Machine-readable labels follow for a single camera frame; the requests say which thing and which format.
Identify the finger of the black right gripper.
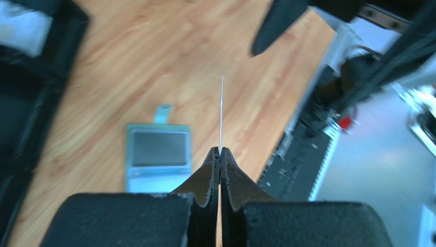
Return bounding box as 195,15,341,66
251,0,310,56

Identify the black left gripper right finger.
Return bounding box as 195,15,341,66
220,148,392,246

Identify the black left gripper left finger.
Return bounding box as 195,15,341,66
41,147,220,246

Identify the teal leather card holder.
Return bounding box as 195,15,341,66
124,104,193,193

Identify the thin card seen edge-on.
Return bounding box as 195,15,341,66
219,75,224,155

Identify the silver VIP card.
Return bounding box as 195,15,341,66
1,1,53,57

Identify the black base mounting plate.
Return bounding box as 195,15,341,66
257,61,344,202

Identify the black three-compartment tray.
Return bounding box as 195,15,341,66
1,0,90,244

